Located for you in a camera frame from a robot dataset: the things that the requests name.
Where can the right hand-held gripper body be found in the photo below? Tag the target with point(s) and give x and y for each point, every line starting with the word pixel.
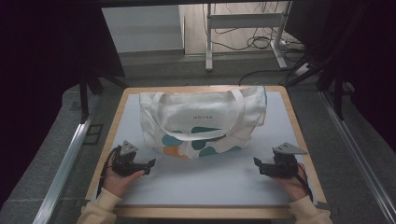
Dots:
pixel 285 165

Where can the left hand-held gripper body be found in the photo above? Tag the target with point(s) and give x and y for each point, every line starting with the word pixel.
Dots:
pixel 124 163

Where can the white tote bag teal blobs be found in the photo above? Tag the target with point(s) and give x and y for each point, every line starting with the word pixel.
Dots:
pixel 199 107

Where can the person's left hand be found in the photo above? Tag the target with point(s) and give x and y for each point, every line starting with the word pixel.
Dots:
pixel 116 183

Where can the person's right hand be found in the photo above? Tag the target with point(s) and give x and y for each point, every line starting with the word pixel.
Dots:
pixel 291 186

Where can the black metal stand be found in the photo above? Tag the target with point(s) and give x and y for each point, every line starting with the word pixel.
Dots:
pixel 84 93
pixel 337 93

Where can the white power strip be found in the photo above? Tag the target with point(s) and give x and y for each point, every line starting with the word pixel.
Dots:
pixel 302 69

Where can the black curtain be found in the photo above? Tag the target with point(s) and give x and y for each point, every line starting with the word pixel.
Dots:
pixel 40 62
pixel 370 62

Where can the aluminium floor rail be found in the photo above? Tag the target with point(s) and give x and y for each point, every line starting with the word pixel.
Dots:
pixel 63 168
pixel 358 155

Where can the white metal desk frame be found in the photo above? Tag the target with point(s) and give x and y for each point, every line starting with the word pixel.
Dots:
pixel 246 21

